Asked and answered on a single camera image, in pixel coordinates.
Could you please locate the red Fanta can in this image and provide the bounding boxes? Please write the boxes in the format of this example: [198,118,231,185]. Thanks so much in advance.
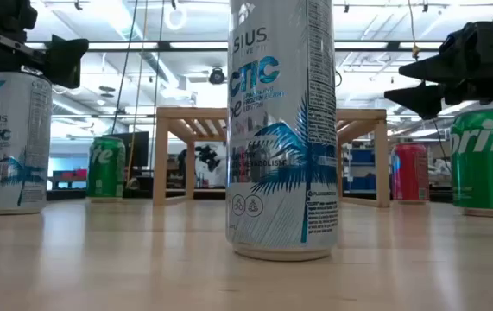
[391,143,431,204]

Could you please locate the yellow knotted rope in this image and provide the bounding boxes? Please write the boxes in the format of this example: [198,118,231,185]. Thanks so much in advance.
[407,0,422,61]

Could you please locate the black hanging camera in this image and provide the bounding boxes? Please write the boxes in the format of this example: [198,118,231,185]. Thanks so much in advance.
[208,67,227,86]

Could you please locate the black aluminium table frame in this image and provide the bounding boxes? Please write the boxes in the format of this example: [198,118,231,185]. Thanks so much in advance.
[0,187,454,205]

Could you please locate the blue storage bin rack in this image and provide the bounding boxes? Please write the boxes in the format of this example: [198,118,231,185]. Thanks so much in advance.
[342,146,393,192]

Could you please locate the black computer monitor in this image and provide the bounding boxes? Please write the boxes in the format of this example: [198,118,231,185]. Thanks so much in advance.
[101,130,150,170]

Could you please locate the white Celsius can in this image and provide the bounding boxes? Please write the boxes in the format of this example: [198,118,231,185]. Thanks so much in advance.
[0,71,54,216]
[224,0,340,263]

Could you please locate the white hanging ring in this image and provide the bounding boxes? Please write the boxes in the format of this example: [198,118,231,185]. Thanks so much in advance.
[163,3,188,32]

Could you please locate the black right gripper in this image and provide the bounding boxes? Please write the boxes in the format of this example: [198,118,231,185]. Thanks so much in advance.
[383,4,493,121]

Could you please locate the wooden slatted shelf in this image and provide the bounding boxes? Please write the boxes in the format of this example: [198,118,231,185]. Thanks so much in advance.
[153,106,392,209]

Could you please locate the green Sprite can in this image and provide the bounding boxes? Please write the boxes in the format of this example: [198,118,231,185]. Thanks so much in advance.
[85,136,127,203]
[449,106,493,219]

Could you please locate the thin black hanging cable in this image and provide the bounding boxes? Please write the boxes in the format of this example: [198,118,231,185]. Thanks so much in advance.
[431,118,452,174]

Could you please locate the red bin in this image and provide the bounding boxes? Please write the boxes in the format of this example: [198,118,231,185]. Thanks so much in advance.
[51,168,88,183]

